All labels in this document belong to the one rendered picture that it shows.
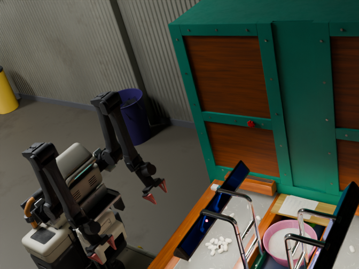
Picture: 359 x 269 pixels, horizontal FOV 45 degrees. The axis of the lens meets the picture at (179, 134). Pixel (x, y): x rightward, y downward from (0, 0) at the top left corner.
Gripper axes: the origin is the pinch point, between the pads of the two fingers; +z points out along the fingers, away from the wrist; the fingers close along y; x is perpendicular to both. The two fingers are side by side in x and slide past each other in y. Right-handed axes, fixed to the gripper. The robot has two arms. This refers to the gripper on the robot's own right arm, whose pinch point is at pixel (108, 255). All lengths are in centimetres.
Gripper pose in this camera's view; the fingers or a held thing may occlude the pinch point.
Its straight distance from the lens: 219.6
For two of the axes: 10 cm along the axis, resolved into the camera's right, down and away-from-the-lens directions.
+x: -6.0, 2.3, 7.7
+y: 5.6, -5.7, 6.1
